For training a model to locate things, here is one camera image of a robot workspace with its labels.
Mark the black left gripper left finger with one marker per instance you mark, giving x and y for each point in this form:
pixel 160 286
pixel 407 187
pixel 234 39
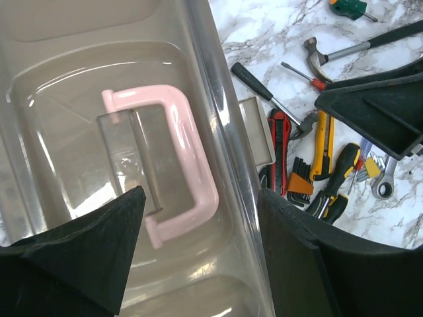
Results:
pixel 79 268

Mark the green stubby screwdriver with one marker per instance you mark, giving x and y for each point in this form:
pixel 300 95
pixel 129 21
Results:
pixel 353 9

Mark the red tipped tester screwdriver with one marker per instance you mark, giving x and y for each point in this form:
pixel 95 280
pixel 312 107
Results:
pixel 317 84

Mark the blue clear tester screwdriver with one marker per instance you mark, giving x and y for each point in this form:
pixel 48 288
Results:
pixel 365 147

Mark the beige toolbox with clear lid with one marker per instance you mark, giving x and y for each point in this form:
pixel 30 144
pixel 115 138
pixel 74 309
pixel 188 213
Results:
pixel 99 97

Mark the steel ratchet wrench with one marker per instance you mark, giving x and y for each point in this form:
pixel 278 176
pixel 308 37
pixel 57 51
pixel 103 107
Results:
pixel 383 186

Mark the yellow holder hex key set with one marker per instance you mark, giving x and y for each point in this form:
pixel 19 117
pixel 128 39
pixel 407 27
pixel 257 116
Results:
pixel 373 167

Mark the black handled small hammer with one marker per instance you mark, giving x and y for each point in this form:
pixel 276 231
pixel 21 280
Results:
pixel 304 127

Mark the yellow black utility knife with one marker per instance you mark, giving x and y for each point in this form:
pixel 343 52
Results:
pixel 324 139

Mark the red black utility knife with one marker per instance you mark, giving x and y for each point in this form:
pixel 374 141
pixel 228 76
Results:
pixel 275 175

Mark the black yellow large screwdriver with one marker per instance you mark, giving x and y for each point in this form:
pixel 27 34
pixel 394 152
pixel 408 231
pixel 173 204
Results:
pixel 345 163

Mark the orange holder hex key set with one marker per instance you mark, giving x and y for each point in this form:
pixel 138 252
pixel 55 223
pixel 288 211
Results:
pixel 300 186

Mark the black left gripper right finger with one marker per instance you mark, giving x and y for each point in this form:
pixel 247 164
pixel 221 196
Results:
pixel 316 269

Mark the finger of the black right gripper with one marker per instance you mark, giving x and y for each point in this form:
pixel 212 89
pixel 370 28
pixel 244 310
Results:
pixel 385 108

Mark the steel claw hammer black grip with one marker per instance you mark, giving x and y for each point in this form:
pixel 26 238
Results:
pixel 315 59

